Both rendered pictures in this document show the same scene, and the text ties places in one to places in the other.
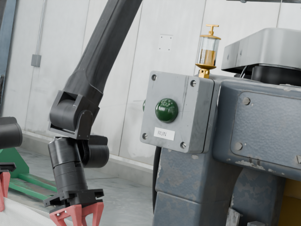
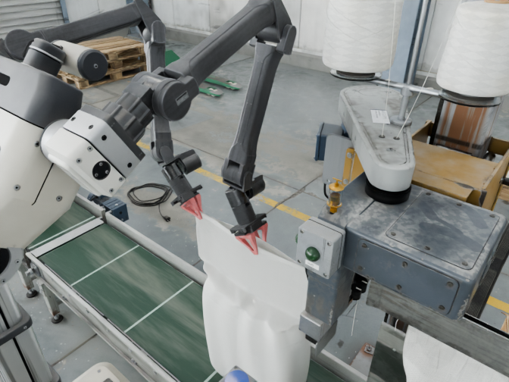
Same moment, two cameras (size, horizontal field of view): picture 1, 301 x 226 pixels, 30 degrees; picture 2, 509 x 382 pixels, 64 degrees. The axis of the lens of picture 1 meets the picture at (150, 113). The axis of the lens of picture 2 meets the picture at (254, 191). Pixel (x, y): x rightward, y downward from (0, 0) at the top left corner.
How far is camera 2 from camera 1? 0.48 m
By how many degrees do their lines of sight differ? 29
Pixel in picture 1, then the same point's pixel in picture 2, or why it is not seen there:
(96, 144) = (256, 182)
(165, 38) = not seen: outside the picture
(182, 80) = (322, 240)
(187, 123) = (326, 264)
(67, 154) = (239, 200)
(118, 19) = (260, 101)
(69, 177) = (243, 214)
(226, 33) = not seen: outside the picture
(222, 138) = (349, 260)
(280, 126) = (386, 266)
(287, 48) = (391, 180)
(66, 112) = (234, 176)
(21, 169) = not seen: hidden behind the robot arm
